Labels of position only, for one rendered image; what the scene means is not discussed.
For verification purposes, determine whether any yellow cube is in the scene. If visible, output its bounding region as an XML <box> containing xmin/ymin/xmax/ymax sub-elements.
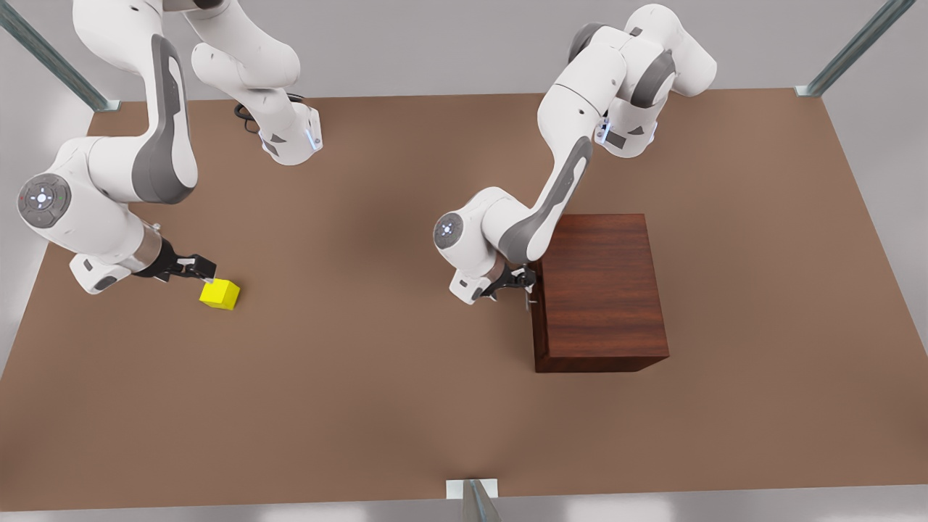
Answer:
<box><xmin>200</xmin><ymin>278</ymin><xmax>241</xmax><ymax>312</ymax></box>

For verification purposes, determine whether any dark wooden cabinet box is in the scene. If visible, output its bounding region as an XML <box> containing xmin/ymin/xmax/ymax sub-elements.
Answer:
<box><xmin>531</xmin><ymin>213</ymin><xmax>670</xmax><ymax>374</ymax></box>

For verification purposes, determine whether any black cable loop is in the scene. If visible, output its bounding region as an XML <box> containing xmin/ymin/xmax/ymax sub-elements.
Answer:
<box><xmin>233</xmin><ymin>92</ymin><xmax>307</xmax><ymax>135</ymax></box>

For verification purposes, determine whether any silver frame post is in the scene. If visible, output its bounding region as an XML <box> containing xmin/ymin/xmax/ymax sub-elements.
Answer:
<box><xmin>445</xmin><ymin>478</ymin><xmax>501</xmax><ymax>522</ymax></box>
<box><xmin>795</xmin><ymin>0</ymin><xmax>917</xmax><ymax>98</ymax></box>
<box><xmin>0</xmin><ymin>0</ymin><xmax>121</xmax><ymax>113</ymax></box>

